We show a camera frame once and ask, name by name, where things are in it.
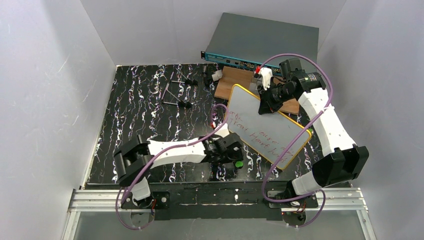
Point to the teal grey network switch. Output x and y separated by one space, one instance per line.
245 42

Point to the brown wooden board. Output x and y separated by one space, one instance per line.
232 76

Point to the silver metal bracket stand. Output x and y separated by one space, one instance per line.
255 81

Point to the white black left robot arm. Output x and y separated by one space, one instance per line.
135 158

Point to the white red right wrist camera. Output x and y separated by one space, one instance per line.
266 74

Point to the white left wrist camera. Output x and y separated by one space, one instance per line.
222 132

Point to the yellow framed whiteboard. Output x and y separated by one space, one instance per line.
267 134

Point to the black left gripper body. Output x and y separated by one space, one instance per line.
234 151

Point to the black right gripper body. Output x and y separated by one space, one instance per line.
267 98

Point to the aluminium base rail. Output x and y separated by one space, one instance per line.
103 200

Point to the white pvc elbow far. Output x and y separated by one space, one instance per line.
217 75

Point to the green black whiteboard eraser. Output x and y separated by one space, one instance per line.
238 164

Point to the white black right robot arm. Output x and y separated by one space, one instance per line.
343 160

